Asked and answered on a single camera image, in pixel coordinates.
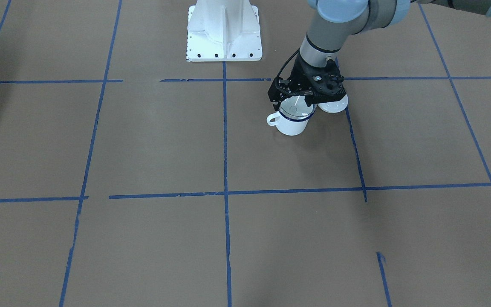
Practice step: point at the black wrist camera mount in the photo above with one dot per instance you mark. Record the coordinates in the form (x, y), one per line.
(278, 91)

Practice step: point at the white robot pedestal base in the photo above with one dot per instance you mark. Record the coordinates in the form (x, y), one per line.
(223, 30)

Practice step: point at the white enamel mug blue rim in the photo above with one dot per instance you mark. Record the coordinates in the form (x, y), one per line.
(285, 126)

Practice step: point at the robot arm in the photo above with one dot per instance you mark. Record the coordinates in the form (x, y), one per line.
(335, 20)

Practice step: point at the white ceramic lid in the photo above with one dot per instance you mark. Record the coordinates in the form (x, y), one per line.
(334, 106)

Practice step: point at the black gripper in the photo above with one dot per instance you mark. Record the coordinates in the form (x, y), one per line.
(299, 74)

